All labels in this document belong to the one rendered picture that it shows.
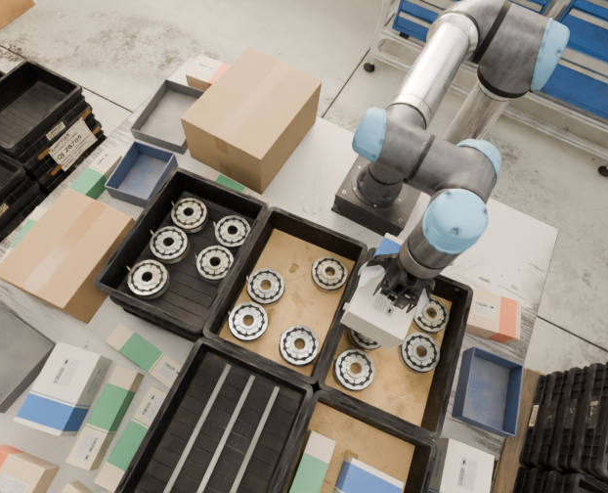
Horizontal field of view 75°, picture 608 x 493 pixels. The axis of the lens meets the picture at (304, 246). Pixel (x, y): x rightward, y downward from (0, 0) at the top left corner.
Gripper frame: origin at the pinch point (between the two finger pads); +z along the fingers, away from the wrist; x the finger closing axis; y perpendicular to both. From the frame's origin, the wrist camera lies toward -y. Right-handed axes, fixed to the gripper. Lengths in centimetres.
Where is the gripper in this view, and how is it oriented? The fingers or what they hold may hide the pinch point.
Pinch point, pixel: (390, 287)
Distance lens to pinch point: 85.3
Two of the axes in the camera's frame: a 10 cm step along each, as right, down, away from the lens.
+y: -4.7, 7.8, -4.1
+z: -0.8, 4.2, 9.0
